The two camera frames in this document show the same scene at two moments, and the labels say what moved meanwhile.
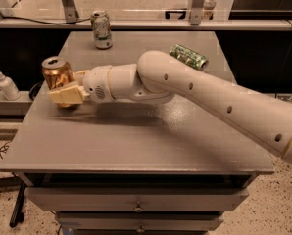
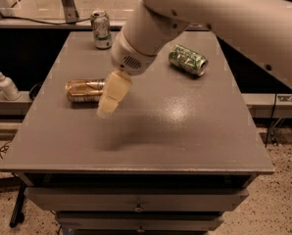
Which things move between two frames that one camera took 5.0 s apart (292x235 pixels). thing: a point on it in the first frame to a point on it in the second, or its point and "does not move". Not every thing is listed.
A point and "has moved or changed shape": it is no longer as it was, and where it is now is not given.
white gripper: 96,83 to 127,57
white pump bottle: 6,85 does not move
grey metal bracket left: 68,0 does not move
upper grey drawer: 134,200 does not move
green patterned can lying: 189,57 does not move
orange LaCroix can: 59,74 has moved or changed shape
